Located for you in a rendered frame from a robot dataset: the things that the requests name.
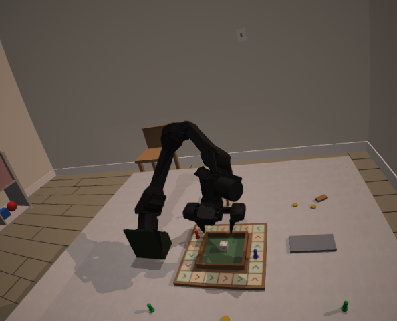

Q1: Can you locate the grey die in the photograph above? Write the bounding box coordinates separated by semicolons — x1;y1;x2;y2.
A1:
219;241;229;251

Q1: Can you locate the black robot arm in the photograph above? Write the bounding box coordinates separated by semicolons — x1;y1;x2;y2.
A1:
134;121;243;231

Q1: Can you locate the green pawn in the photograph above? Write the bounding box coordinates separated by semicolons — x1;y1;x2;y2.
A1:
147;304;155;313
341;301;349;312

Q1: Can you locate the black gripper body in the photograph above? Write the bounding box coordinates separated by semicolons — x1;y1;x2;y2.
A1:
182;194;246;221

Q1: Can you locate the brown rectangular block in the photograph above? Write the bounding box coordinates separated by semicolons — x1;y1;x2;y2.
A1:
315;194;328;202

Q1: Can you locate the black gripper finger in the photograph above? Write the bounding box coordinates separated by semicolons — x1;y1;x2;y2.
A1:
229;218;239;234
189;218;205;233

